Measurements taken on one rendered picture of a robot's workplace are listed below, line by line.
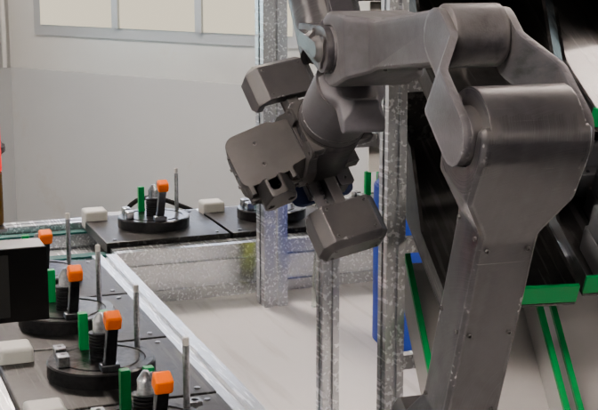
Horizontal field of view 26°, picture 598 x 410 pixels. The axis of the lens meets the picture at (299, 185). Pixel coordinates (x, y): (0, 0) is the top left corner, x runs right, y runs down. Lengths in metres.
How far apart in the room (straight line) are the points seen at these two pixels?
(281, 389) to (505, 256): 1.20
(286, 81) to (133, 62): 4.93
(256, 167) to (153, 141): 4.95
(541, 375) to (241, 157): 0.43
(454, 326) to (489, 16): 0.19
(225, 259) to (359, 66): 1.53
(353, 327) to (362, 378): 0.26
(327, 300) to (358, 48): 0.56
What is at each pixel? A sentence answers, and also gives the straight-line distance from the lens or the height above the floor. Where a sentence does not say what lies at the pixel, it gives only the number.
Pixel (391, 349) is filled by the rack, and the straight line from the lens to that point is 1.30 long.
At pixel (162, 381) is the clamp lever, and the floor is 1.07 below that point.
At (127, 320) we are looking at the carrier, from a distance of 1.94.
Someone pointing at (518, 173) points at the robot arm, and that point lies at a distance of 0.75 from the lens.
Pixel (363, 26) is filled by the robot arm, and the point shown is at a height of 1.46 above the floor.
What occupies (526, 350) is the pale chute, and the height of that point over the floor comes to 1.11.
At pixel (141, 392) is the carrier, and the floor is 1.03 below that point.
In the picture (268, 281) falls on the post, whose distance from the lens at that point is 2.37.
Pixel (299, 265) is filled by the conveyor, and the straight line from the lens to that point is 2.49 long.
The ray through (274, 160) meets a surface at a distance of 1.06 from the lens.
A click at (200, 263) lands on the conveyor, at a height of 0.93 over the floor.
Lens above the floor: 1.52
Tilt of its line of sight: 11 degrees down
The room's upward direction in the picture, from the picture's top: straight up
